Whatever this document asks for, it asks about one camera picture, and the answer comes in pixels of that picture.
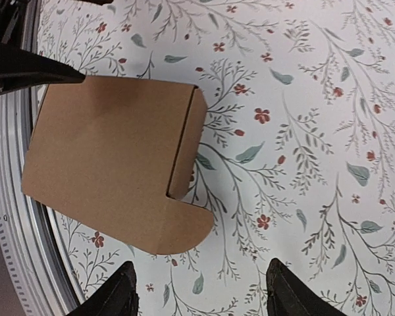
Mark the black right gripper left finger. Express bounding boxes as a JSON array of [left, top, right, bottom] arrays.
[[67, 261, 139, 316]]

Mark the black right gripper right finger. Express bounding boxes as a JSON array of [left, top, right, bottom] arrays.
[[266, 258, 345, 316]]

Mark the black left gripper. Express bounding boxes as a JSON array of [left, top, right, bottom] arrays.
[[0, 0, 115, 98]]

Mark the brown cardboard box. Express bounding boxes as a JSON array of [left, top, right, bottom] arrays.
[[22, 76, 214, 255]]

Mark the floral patterned table mat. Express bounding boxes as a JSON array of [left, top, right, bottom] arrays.
[[38, 1, 395, 315]]

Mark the aluminium front rail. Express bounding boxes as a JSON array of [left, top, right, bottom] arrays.
[[0, 0, 86, 316]]

